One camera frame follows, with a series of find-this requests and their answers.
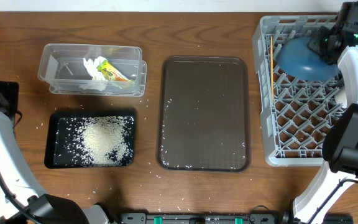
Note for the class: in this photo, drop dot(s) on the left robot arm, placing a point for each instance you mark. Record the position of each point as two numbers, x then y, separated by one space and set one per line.
22 198

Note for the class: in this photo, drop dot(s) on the white napkin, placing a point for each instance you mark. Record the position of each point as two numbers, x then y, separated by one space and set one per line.
97 78

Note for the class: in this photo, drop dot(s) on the white cup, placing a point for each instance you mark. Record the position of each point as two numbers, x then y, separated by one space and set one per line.
341 98

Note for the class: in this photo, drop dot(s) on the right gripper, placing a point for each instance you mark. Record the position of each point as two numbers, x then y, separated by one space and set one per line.
314 43

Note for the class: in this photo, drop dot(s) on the black plastic tray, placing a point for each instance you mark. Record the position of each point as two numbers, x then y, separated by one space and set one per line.
51 136

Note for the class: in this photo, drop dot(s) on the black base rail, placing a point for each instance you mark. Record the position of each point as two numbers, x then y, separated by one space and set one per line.
142 218

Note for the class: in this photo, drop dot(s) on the brown serving tray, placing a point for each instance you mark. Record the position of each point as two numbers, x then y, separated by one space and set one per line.
204 120

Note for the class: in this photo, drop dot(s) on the wooden chopstick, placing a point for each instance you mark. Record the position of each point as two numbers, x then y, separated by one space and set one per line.
271 69

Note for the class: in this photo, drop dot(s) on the pile of white rice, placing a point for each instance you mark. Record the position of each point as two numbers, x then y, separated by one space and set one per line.
100 141

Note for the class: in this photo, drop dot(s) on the grey dishwasher rack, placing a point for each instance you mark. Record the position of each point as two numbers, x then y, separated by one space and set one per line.
293 129

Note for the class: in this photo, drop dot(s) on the clear plastic bin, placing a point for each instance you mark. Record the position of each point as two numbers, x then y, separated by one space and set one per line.
65 61

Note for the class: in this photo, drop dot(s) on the yellow green snack wrapper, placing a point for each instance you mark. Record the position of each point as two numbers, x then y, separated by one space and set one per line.
110 72

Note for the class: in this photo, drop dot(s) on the dark blue plate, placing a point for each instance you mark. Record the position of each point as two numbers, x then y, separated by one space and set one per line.
297 60

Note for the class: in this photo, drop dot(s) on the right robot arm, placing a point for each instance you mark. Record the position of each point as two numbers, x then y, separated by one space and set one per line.
339 169

